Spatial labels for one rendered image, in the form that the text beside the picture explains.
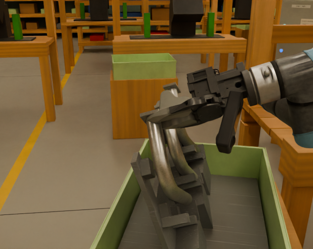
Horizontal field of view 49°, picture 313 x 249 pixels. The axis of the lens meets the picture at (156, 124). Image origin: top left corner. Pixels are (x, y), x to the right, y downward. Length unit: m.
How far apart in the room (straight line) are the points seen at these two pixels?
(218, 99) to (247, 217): 0.49
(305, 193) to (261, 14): 0.86
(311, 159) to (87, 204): 1.68
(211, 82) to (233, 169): 0.62
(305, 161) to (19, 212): 1.94
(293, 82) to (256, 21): 1.16
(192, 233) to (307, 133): 0.35
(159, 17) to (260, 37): 6.60
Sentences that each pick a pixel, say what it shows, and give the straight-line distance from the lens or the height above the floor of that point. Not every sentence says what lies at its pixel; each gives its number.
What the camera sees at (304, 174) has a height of 0.81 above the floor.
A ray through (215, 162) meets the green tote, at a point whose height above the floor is 0.89.
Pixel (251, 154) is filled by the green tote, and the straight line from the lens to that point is 1.23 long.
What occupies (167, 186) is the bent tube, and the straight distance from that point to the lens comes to 0.68.
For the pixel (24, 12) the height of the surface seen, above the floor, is 0.73.
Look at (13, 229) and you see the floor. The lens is 2.52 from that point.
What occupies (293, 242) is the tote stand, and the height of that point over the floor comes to 0.79.
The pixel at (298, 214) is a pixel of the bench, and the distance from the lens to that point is 1.54.
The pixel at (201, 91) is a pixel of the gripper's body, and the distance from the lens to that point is 0.68.
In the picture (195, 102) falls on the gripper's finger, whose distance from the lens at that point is 0.65.
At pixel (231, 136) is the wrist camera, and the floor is 1.21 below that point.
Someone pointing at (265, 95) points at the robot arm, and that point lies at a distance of 0.67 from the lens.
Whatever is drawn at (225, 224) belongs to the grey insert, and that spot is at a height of 0.85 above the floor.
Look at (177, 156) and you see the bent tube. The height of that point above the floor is 1.09.
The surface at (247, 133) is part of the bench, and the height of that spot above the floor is 0.71.
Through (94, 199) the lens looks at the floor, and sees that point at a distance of 2.66.
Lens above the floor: 1.47
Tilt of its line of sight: 22 degrees down
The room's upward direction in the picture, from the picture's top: straight up
